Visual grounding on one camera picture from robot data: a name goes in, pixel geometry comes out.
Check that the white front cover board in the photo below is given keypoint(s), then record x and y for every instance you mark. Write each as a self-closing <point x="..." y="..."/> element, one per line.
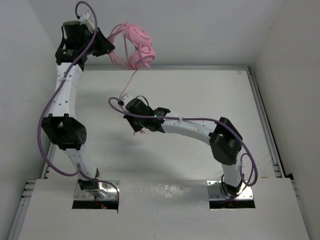
<point x="151" y="210"/>

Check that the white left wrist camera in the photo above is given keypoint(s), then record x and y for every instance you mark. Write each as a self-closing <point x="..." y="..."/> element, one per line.
<point x="87" y="19"/>

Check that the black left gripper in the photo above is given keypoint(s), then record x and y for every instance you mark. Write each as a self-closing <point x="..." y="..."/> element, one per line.
<point x="105" y="46"/>

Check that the metal base mounting plate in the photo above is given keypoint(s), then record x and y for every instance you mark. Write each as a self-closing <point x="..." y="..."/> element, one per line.
<point x="218" y="191"/>

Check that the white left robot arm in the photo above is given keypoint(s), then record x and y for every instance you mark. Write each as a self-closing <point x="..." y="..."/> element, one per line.
<point x="58" y="120"/>

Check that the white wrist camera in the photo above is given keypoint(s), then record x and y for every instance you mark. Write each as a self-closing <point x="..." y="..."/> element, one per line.
<point x="125" y="99"/>
<point x="87" y="19"/>

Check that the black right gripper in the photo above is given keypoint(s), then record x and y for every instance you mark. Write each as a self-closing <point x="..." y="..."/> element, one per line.
<point x="136" y="127"/>

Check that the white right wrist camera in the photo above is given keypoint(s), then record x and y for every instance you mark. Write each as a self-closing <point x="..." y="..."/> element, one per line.
<point x="125" y="99"/>

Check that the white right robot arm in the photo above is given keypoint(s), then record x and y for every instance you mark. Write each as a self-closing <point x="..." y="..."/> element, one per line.
<point x="224" y="146"/>

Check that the pink headphones with cable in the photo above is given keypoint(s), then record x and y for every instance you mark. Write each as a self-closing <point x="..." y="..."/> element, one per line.
<point x="143" y="54"/>

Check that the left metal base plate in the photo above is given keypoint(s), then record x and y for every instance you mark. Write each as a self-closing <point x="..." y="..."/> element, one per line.
<point x="104" y="191"/>

